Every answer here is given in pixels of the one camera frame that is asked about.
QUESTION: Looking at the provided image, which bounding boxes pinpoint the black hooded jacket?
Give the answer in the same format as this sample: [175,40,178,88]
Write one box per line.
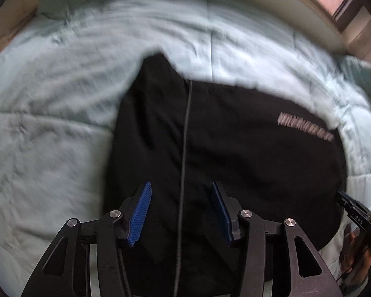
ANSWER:
[103,54,347,296]

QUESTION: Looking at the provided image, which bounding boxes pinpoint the person's right hand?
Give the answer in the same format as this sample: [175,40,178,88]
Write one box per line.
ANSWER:
[340,230,371,286]

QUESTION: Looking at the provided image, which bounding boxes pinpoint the light teal quilted duvet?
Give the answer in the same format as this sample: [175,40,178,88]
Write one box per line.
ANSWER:
[0,0,371,296]

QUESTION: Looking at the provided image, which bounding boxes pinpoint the teal pillow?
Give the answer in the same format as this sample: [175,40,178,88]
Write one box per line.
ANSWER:
[37,0,83,20]

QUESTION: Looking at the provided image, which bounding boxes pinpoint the black cable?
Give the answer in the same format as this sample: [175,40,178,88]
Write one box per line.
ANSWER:
[335,237,369,288]

